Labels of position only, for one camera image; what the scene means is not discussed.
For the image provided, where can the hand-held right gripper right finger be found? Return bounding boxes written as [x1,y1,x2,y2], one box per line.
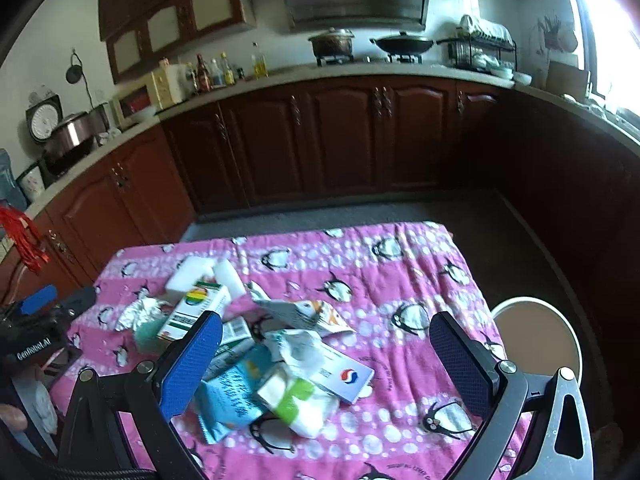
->
[429,311,593,480]

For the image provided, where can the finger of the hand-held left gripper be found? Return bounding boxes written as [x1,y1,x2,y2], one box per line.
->
[56,285,98,318]
[19,284,59,316]

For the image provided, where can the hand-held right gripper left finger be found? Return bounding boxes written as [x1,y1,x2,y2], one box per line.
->
[57,310,224,480]

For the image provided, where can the green white milk carton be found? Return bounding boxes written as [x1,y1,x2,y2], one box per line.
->
[205,316,253,381]

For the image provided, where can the rainbow logo medicine box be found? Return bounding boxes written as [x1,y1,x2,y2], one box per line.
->
[157,280,232,343]

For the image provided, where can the teal plastic container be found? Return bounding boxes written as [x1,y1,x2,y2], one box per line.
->
[132,317,168,356]

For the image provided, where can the light blue snack packet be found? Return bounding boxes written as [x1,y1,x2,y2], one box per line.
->
[195,345,273,445]

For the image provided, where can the foil wrapper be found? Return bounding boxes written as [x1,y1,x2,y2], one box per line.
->
[114,296,171,333]

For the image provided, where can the white plastic bin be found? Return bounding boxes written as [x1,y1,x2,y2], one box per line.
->
[492,296,583,386]

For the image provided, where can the large white foam block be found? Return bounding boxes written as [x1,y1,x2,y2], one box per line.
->
[165,255,217,306]

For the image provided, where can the small white foam block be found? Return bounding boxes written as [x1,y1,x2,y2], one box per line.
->
[212,258,247,301]

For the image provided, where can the white plastic bag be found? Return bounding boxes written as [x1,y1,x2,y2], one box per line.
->
[265,327,331,378]

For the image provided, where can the green white tissue pack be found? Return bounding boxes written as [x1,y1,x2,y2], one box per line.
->
[255,365,341,438]

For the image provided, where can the white box red blue logo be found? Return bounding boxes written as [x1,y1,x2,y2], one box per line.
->
[305,342,376,406]

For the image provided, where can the orange printed wrapper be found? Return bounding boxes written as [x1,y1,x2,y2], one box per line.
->
[247,282,356,338]

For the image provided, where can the red tassel ornament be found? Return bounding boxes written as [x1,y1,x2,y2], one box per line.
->
[0,205,51,273]

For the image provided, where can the pink penguin print blanket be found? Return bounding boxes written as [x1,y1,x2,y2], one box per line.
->
[50,220,533,480]

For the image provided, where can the white printed mug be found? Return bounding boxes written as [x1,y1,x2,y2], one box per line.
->
[16,162,47,202]

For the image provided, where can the silver rice cooker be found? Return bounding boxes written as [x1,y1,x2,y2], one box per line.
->
[44,111,109,173]

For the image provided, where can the round dial kitchen scale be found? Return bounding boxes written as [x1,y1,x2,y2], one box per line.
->
[26,95,63,144]

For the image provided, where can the cream microwave oven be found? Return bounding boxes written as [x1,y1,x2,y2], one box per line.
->
[112,80,166,128]

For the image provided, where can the cream box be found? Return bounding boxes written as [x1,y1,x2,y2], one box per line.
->
[151,62,187,107]

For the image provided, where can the lower wooden cabinets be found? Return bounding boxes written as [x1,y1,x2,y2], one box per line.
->
[0,77,640,311]

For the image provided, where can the wooden cabinets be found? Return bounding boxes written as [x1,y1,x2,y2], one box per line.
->
[0,77,640,311]
[97,0,543,86]

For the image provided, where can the upper wooden cabinets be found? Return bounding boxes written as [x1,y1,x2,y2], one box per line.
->
[97,0,543,86]

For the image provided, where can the wooden cutting board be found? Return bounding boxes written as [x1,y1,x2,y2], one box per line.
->
[546,61,592,102]

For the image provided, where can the gas stove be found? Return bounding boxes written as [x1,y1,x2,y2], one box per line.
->
[315,52,426,67]

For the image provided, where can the black dish rack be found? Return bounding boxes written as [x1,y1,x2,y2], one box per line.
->
[447,15,518,73]

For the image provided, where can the black wok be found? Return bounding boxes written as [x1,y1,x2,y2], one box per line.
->
[370,32,463,56]

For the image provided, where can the steel pot with lid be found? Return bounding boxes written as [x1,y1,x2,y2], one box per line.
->
[308,28,355,58]

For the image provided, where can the bright window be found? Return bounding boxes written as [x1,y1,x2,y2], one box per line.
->
[564,0,640,111]

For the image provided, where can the wall utensil holder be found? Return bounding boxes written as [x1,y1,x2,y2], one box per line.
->
[537,16,577,54]

